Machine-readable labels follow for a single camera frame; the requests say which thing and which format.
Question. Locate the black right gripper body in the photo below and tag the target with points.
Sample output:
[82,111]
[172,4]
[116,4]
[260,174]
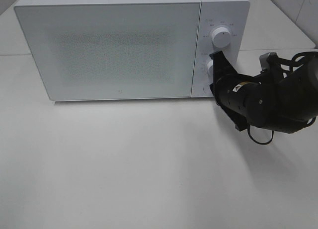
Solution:
[231,90]

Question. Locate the round white door button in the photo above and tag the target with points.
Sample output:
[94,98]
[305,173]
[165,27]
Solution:
[207,90]

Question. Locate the white microwave knob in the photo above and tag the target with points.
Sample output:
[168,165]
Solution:
[209,68]
[221,36]

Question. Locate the white microwave door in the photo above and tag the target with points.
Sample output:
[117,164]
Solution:
[100,52]

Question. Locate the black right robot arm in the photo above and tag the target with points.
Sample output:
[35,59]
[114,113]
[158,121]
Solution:
[282,98]

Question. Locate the white microwave oven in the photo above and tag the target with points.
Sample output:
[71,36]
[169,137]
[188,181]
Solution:
[231,13]

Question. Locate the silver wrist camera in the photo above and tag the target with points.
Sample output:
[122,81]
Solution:
[264,60]

